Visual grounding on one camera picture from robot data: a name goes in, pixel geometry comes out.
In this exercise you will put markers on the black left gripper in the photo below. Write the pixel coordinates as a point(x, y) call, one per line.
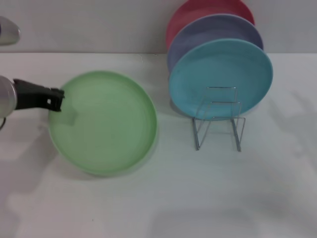
point(31, 95)

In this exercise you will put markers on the green plastic plate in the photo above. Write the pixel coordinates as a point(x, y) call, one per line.
point(109, 129)

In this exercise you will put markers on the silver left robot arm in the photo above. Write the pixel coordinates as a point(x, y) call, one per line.
point(6, 96)

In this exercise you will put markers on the light blue plastic plate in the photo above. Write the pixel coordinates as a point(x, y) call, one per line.
point(218, 67)

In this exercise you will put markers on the red plastic plate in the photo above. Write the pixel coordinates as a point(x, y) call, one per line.
point(198, 10)

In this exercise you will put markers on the purple plastic plate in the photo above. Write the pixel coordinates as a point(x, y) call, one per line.
point(213, 29)

